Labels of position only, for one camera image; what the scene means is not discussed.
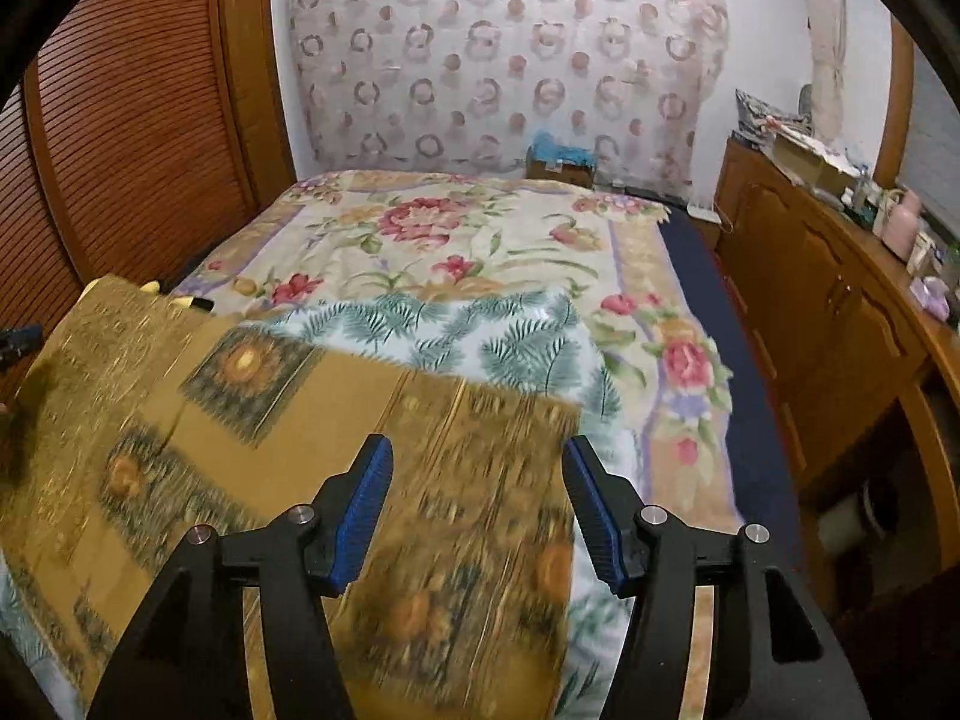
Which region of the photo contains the mustard gold patterned garment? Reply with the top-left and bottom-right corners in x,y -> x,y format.
2,277 -> 579,718

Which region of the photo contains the navy blue bed sheet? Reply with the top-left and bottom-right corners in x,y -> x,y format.
661,210 -> 804,569

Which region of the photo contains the brown louvered wardrobe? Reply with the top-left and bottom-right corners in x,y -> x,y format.
2,0 -> 295,328

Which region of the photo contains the wooden sideboard cabinet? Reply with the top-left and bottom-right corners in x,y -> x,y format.
716,138 -> 958,596

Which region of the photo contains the floral bed blanket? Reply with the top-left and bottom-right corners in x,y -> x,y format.
208,171 -> 740,718

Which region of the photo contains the purple plastic bag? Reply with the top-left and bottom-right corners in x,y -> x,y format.
910,277 -> 950,322

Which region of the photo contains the cardboard box with blue cloth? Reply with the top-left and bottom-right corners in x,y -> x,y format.
526,130 -> 596,188

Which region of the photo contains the pink thermos jug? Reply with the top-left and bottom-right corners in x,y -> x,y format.
882,188 -> 923,263

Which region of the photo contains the cardboard box on sideboard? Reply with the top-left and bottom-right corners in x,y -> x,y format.
765,127 -> 859,197

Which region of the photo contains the circle patterned curtain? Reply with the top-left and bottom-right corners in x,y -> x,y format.
285,0 -> 727,193

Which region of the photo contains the tied beige curtain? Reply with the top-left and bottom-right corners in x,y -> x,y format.
805,0 -> 848,143

